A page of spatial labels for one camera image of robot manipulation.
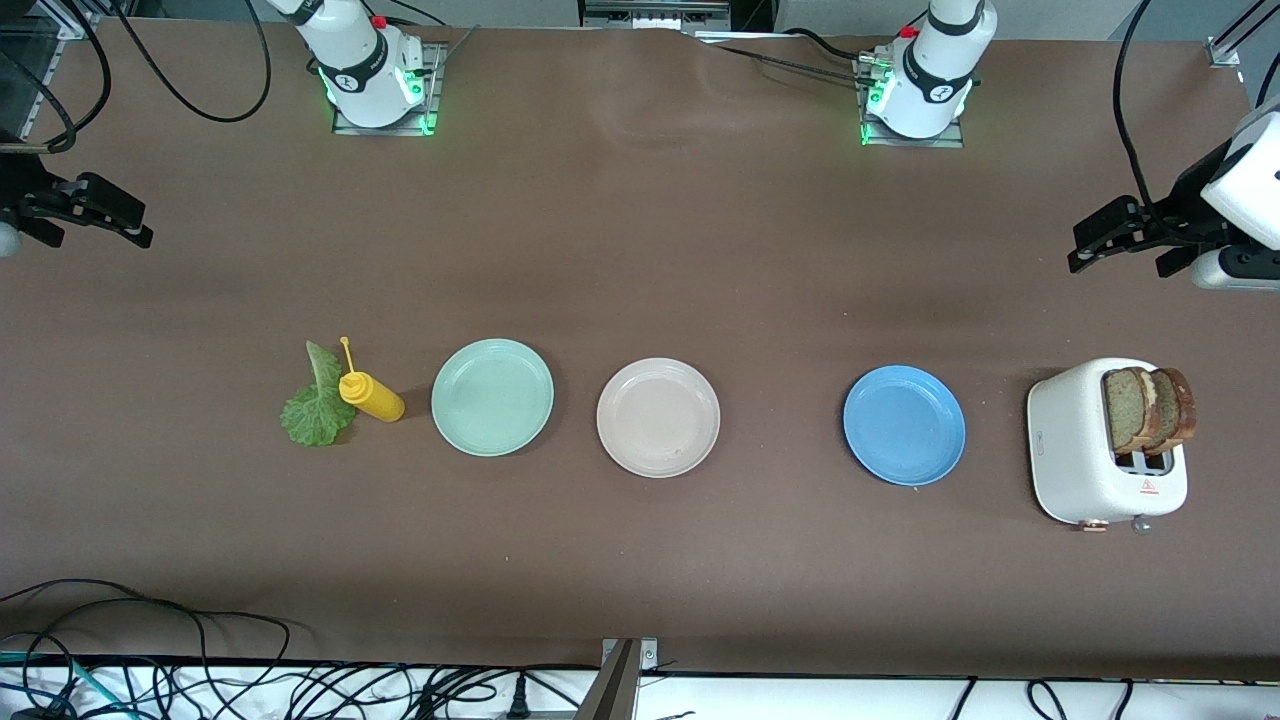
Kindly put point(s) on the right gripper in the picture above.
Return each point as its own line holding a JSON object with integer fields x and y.
{"x": 22, "y": 189}

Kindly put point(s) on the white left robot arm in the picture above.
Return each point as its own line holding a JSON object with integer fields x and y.
{"x": 935, "y": 70}

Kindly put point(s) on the dark crust bread slice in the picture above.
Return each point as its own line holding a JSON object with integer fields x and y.
{"x": 1180, "y": 405}

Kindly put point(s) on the black metal frame piece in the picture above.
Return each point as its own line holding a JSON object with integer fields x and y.
{"x": 650, "y": 12}

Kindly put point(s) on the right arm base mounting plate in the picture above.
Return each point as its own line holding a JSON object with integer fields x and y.
{"x": 380, "y": 130}

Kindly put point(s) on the white toaster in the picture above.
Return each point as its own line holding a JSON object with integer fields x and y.
{"x": 1075, "y": 450}

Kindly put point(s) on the beige plate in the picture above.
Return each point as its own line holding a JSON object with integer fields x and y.
{"x": 658, "y": 418}

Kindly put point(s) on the blue plate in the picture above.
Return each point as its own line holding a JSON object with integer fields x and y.
{"x": 905, "y": 425}

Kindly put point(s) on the aluminium profile post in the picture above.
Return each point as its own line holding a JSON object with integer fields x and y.
{"x": 612, "y": 692}

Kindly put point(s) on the yellow mustard squeeze bottle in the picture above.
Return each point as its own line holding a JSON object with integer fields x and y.
{"x": 378, "y": 400}

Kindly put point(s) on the small metal bracket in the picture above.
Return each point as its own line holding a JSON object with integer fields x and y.
{"x": 649, "y": 655}

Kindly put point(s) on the black power plug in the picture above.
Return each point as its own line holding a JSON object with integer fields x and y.
{"x": 517, "y": 697}

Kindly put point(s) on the mint green plate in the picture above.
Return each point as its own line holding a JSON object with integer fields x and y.
{"x": 492, "y": 398}

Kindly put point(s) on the light crust bread slice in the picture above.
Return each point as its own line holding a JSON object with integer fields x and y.
{"x": 1122, "y": 410}

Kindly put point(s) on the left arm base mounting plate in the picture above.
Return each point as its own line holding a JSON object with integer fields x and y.
{"x": 945, "y": 142}

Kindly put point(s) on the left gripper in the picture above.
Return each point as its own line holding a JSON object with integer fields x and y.
{"x": 1183, "y": 203}

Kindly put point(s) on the green lettuce leaf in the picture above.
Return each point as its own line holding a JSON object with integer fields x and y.
{"x": 315, "y": 415}

